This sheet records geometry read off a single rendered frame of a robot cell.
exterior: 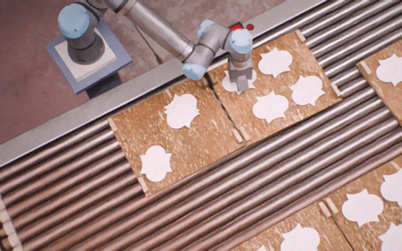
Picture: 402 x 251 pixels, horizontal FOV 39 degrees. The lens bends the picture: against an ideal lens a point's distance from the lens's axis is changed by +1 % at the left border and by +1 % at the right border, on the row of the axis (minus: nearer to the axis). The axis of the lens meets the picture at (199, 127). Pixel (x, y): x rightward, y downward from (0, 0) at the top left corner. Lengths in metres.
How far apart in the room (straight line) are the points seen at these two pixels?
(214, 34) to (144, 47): 1.47
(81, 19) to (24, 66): 1.36
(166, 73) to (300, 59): 0.53
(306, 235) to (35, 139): 1.07
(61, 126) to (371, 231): 1.20
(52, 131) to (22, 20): 1.52
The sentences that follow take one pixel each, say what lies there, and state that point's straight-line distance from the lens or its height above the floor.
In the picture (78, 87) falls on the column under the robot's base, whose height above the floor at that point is 0.87.
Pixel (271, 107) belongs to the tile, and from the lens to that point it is 2.16.
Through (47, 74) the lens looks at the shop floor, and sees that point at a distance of 3.44.
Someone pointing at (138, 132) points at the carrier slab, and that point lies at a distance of 2.15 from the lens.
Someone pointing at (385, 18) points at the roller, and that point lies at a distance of 2.46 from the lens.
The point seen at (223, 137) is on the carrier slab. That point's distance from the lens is 2.12.
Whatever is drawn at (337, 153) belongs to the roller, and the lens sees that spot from 2.15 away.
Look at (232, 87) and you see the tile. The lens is 2.19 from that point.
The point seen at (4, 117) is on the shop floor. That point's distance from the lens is 3.40.
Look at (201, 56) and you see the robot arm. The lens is 1.91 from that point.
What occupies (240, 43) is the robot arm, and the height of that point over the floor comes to 1.26.
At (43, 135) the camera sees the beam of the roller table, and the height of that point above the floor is 0.91.
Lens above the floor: 2.92
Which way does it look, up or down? 68 degrees down
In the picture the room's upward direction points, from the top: 7 degrees counter-clockwise
